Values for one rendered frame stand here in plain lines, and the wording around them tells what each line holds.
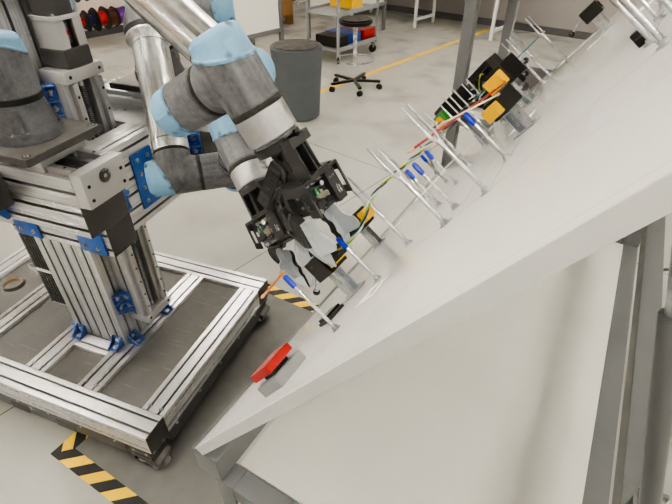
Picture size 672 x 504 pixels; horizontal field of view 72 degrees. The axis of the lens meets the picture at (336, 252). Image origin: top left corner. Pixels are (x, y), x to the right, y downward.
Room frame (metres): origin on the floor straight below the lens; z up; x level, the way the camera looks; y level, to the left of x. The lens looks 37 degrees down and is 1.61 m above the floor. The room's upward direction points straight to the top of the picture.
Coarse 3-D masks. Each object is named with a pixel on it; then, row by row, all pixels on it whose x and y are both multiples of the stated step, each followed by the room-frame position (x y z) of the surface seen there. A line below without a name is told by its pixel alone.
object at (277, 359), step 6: (282, 348) 0.41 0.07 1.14; (288, 348) 0.41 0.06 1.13; (276, 354) 0.40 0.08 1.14; (282, 354) 0.40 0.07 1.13; (270, 360) 0.39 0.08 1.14; (276, 360) 0.39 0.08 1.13; (282, 360) 0.40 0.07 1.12; (264, 366) 0.38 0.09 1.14; (270, 366) 0.38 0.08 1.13; (276, 366) 0.39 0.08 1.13; (258, 372) 0.38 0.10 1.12; (264, 372) 0.38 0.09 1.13; (270, 372) 0.38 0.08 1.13; (276, 372) 0.39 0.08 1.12; (252, 378) 0.39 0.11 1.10; (258, 378) 0.39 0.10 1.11
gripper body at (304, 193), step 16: (304, 128) 0.58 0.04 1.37; (272, 144) 0.57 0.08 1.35; (288, 144) 0.56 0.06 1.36; (304, 144) 0.57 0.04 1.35; (288, 160) 0.57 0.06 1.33; (304, 160) 0.58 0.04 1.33; (336, 160) 0.59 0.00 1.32; (288, 176) 0.59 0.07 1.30; (304, 176) 0.56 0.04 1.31; (320, 176) 0.58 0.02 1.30; (336, 176) 0.58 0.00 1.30; (288, 192) 0.56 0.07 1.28; (304, 192) 0.54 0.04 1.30; (320, 192) 0.56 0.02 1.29; (336, 192) 0.57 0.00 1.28; (288, 208) 0.57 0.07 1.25; (304, 208) 0.57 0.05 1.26; (320, 208) 0.54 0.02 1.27
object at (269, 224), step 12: (240, 192) 0.73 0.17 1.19; (252, 192) 0.74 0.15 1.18; (252, 204) 0.74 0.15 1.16; (252, 216) 0.70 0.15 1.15; (264, 216) 0.71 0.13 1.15; (276, 216) 0.69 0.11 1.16; (252, 228) 0.70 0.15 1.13; (264, 228) 0.70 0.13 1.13; (276, 228) 0.68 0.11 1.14; (252, 240) 0.68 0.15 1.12; (264, 240) 0.68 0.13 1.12; (276, 240) 0.68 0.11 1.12; (288, 240) 0.72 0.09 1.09
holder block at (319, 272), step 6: (312, 258) 0.59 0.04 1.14; (342, 258) 0.60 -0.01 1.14; (306, 264) 0.61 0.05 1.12; (312, 264) 0.60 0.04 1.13; (318, 264) 0.59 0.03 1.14; (324, 264) 0.58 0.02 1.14; (312, 270) 0.60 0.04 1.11; (318, 270) 0.59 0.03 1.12; (324, 270) 0.58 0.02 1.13; (330, 270) 0.58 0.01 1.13; (318, 276) 0.60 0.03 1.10; (324, 276) 0.59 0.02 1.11
